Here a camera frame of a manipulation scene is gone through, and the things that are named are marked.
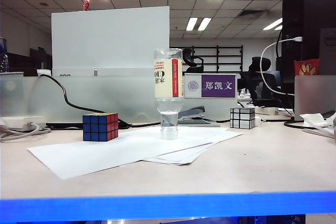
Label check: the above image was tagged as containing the grey power cord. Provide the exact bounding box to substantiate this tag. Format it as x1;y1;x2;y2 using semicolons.
0;122;51;142

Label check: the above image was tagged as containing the black shelf rack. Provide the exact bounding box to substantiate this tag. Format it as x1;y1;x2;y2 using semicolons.
170;45;244;73

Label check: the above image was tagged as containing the blue table edge strip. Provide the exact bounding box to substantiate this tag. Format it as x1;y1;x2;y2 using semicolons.
0;191;336;222

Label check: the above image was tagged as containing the silver frosted panel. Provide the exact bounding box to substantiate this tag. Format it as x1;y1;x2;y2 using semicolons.
294;74;336;121

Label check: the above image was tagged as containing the purple name plate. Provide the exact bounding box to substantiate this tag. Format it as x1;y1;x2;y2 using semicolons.
183;73;239;100

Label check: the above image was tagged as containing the silver mirror cube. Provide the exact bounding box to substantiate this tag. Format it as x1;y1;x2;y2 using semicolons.
230;107;256;130

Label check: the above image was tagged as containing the white USB cable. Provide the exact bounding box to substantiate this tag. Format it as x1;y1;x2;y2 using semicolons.
259;37;303;96

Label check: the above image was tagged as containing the white power adapter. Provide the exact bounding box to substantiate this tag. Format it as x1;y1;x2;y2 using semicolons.
0;115;47;131

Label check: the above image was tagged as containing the black monitor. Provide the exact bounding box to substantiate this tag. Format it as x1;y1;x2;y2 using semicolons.
276;0;336;110

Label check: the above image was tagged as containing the grey Dell monitor stand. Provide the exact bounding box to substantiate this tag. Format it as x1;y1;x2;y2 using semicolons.
319;27;336;76

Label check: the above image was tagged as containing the clear plastic water bottle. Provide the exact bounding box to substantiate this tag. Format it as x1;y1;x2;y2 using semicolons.
153;48;184;141

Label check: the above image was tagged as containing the black office chair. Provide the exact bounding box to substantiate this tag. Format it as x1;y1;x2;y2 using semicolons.
240;56;284;107
182;48;205;74

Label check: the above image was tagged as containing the red packet with gold print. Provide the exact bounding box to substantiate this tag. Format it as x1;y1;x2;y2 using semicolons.
293;59;321;76

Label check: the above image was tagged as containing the white monitor back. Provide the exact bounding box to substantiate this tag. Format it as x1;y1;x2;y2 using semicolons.
51;6;171;77

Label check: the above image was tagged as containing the coloured Rubik's cube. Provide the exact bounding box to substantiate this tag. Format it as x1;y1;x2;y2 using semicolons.
82;113;119;142

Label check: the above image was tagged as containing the large white paper sheet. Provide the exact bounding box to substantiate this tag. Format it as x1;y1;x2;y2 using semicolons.
27;126;216;180

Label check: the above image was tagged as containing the crumpled white tissue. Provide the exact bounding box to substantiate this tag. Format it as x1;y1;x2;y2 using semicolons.
299;113;336;131

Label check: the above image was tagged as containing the frosted glass desk partition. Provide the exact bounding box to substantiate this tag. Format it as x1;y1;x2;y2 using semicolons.
0;75;239;124

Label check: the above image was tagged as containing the black cable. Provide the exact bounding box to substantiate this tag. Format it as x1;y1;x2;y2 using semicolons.
283;108;329;130
39;73;162;130

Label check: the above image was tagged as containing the grey stapler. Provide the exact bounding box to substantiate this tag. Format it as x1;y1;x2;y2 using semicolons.
177;105;206;121

